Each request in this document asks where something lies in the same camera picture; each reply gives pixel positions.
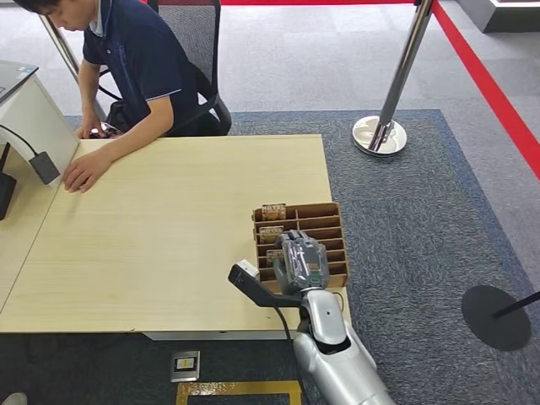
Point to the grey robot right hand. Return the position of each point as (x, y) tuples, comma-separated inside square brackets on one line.
[(302, 262)]

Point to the person's left hand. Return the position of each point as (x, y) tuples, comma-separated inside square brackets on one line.
[(86, 170)]

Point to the person's right hand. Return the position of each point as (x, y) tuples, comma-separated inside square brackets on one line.
[(90, 127)]

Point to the dark smartphone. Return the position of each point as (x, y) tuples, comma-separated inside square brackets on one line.
[(107, 133)]

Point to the brown hotel card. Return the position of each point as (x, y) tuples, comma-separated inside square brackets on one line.
[(274, 257), (271, 235), (274, 212)]

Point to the person's right forearm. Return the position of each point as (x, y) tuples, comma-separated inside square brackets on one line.
[(89, 95)]

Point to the person's left forearm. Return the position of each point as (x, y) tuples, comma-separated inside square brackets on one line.
[(139, 137)]

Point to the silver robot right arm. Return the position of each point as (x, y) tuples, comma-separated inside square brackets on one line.
[(331, 330)]

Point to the brown cardboard card organizer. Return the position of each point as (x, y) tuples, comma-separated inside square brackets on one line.
[(320, 223)]

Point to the person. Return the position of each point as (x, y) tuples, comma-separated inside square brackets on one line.
[(139, 56)]

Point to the grey power adapter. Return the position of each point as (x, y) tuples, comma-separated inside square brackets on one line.
[(44, 167)]

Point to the white laptop stand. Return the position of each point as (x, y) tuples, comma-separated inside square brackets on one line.
[(38, 123)]

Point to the chrome slanted pole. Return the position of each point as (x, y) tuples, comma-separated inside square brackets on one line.
[(63, 50)]

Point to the black desk stand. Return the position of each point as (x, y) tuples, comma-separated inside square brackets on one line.
[(5, 193)]

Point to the grey laptop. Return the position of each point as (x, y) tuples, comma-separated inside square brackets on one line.
[(13, 75)]

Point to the black mesh office chair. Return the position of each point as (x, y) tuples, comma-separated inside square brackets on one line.
[(190, 28)]

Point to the metal floor socket box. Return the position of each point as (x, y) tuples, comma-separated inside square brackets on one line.
[(185, 366)]

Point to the pale rounded object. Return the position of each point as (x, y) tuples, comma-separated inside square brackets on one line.
[(13, 399)]

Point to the red barrier belt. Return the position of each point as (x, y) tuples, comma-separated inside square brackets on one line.
[(485, 89), (316, 1)]

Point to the black stanchion base with pole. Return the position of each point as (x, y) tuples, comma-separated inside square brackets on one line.
[(493, 330)]

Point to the grey platform with white edge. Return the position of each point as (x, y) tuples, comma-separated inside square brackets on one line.
[(506, 19)]

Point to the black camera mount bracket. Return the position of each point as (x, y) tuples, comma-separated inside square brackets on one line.
[(259, 295)]

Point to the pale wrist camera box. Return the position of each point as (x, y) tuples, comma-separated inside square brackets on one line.
[(248, 269)]

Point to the chrome stanchion post with base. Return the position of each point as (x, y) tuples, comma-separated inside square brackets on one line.
[(400, 67)]

